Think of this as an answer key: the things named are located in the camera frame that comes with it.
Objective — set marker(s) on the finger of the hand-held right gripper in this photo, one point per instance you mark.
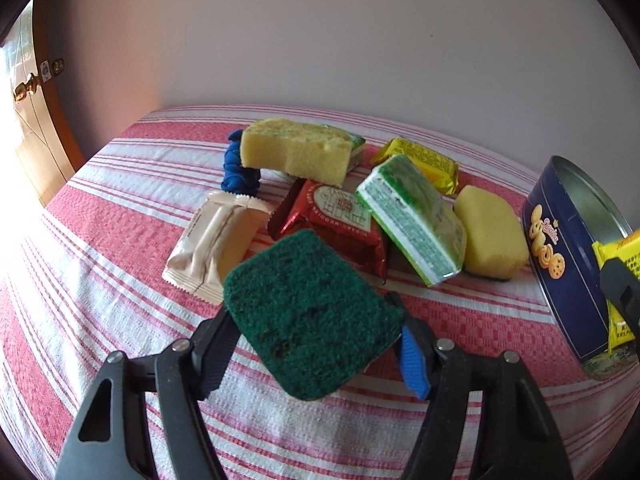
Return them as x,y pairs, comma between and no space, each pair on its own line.
620,287

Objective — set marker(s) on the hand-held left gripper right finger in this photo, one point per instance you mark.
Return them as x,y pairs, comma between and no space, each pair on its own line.
415,360

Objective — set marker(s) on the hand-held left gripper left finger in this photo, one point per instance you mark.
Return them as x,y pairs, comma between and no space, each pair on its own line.
214,360

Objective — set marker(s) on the yellow snack packet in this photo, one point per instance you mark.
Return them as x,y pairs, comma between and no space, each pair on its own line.
425,160
622,250

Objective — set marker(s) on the blue cookie tin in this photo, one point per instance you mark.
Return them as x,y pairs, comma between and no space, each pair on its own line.
565,270

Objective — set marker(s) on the green scouring sponge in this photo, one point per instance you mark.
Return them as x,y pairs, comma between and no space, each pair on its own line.
310,310

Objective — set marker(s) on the green tissue pack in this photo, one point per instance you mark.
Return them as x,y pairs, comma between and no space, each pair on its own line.
354,149
410,210

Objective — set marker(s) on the beige snack packet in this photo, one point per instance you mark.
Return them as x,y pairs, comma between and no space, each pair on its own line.
215,245

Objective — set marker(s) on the small yellow sponge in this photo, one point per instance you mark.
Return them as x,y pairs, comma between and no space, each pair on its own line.
490,230

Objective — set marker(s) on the red snack packet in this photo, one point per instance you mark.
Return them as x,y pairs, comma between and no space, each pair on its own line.
340,217

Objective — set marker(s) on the red striped cloth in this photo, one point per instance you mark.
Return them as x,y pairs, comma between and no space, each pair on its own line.
100,240

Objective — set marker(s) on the blue twisted cloth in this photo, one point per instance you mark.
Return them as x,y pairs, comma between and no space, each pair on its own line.
239,170

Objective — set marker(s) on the large yellow sponge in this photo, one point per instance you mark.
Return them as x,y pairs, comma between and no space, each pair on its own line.
295,152

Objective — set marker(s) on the wooden door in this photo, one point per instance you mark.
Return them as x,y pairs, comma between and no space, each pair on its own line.
45,125

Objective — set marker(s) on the brass door latch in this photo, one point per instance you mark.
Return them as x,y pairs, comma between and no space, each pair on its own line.
54,67

